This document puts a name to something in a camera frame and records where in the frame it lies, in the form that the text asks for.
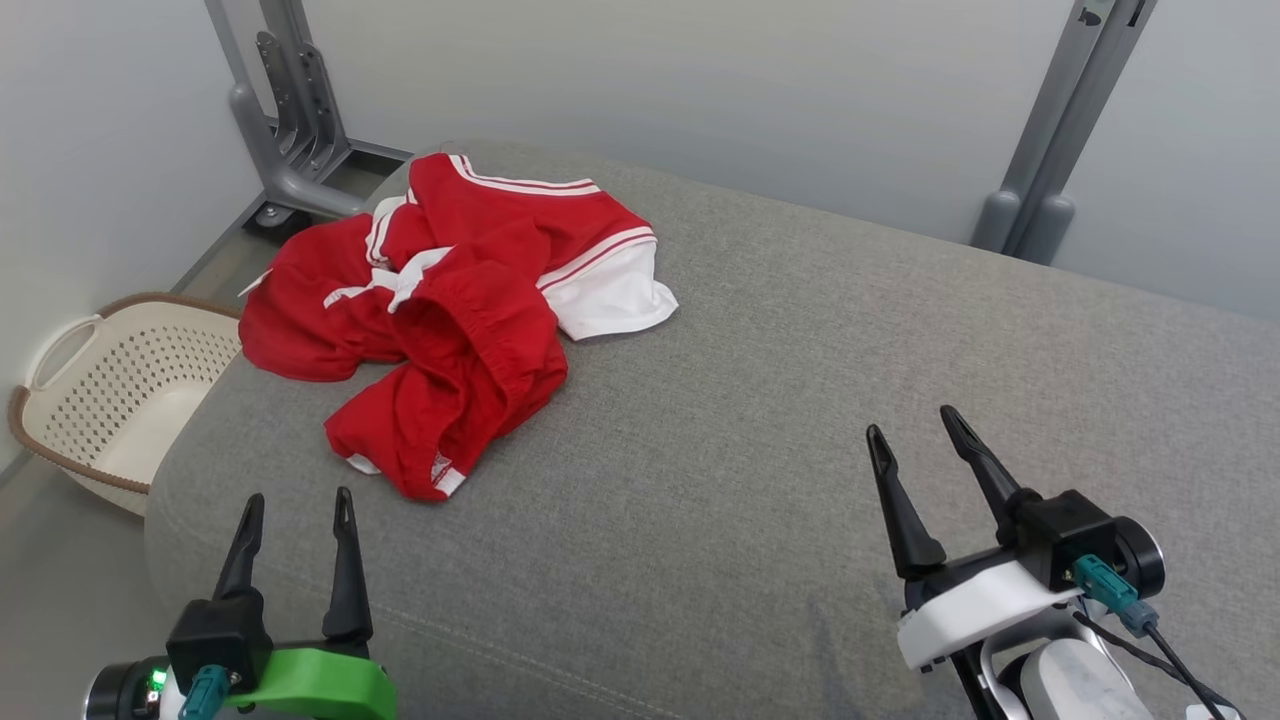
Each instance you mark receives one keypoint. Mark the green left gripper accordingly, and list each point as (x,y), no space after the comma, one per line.
(320,685)

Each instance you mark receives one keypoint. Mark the grey metal frame post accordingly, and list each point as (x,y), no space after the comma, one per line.
(1060,130)

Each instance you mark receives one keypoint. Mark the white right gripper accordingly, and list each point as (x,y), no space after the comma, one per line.
(980,610)

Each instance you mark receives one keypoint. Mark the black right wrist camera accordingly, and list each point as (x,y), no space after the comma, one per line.
(1065,530)

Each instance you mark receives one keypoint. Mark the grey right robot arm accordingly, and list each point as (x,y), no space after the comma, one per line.
(1080,685)

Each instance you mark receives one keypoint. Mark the red shirt white sleeves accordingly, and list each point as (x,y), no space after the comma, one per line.
(500,215)

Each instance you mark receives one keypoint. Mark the grey metal frame with bracket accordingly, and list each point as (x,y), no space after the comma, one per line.
(290,130)

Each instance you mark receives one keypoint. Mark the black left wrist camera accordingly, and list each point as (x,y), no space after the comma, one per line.
(215,635)

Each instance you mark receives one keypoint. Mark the cream perforated laundry basket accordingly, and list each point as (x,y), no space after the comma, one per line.
(130,390)

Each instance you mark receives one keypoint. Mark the red shorts white stripe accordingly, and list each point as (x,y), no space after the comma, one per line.
(470,370)

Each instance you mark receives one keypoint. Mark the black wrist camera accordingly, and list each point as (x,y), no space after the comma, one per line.
(215,635)
(1065,530)

